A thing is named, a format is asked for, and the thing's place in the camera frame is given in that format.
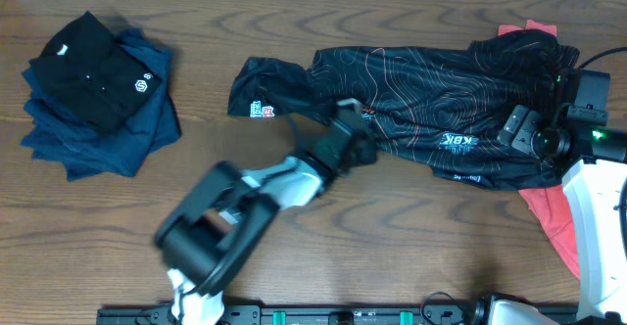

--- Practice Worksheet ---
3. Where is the black orange patterned jersey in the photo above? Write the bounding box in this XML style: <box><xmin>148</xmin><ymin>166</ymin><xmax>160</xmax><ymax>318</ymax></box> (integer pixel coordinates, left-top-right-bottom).
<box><xmin>227</xmin><ymin>30</ymin><xmax>579</xmax><ymax>191</ymax></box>

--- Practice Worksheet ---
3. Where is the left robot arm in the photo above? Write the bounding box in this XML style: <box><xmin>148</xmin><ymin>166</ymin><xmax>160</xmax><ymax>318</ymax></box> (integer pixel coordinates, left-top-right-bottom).
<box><xmin>154</xmin><ymin>107</ymin><xmax>377</xmax><ymax>324</ymax></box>

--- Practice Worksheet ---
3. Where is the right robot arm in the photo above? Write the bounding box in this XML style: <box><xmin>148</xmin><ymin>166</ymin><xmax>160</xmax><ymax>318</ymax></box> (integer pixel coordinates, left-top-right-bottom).
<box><xmin>498</xmin><ymin>69</ymin><xmax>626</xmax><ymax>324</ymax></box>

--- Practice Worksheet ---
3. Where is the red shirt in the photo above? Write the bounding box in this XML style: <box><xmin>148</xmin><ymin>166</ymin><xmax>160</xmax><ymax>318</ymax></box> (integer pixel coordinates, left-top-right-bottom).
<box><xmin>497</xmin><ymin>19</ymin><xmax>582</xmax><ymax>281</ymax></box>

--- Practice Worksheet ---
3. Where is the folded navy blue shirt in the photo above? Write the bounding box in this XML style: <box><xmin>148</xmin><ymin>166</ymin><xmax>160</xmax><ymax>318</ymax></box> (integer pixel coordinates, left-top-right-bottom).
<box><xmin>21</xmin><ymin>28</ymin><xmax>181</xmax><ymax>181</ymax></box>

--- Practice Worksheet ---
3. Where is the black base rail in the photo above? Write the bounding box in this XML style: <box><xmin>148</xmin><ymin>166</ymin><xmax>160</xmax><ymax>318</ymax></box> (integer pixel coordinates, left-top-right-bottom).
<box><xmin>96</xmin><ymin>299</ymin><xmax>474</xmax><ymax>325</ymax></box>

